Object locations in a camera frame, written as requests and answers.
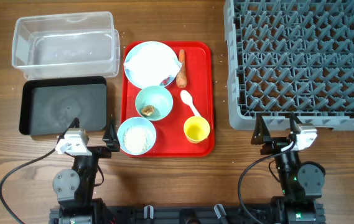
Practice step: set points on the teal green bowl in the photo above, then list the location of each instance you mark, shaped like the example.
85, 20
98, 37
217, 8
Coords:
157, 96

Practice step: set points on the white rice pile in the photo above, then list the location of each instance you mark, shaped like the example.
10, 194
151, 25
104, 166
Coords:
136, 140

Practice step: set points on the light blue plate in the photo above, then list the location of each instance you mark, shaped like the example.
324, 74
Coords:
133, 77

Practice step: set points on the brown food scrap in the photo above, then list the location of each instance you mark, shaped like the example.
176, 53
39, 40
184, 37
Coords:
148, 110

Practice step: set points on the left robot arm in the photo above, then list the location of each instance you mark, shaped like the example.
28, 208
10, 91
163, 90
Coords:
74, 187

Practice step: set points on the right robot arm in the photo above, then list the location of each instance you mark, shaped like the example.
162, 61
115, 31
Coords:
301, 182

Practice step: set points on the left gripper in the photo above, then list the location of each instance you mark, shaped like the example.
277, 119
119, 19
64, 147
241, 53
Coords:
111, 142

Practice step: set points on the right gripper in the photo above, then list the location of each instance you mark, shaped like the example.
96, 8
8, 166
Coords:
274, 143

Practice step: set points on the orange carrot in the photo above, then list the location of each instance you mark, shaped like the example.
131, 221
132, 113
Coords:
181, 78

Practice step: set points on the black plastic tray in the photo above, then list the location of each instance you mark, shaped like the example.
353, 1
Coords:
49, 106

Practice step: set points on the clear plastic bin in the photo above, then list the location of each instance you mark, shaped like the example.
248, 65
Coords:
66, 45

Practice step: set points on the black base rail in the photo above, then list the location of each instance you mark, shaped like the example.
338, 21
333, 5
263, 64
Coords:
207, 215

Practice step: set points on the grey dishwasher rack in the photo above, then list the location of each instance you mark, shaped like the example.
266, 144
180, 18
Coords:
290, 57

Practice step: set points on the white paper napkin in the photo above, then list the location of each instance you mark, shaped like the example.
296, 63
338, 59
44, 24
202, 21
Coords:
151, 63

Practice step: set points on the yellow plastic cup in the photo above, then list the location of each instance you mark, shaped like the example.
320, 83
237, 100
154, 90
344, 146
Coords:
196, 129

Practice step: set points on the red serving tray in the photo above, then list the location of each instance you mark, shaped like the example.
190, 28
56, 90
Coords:
171, 140

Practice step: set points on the white plastic spoon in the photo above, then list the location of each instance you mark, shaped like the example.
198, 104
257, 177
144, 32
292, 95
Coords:
188, 100

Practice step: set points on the light blue bowl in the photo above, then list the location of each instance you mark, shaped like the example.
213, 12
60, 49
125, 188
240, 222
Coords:
137, 122

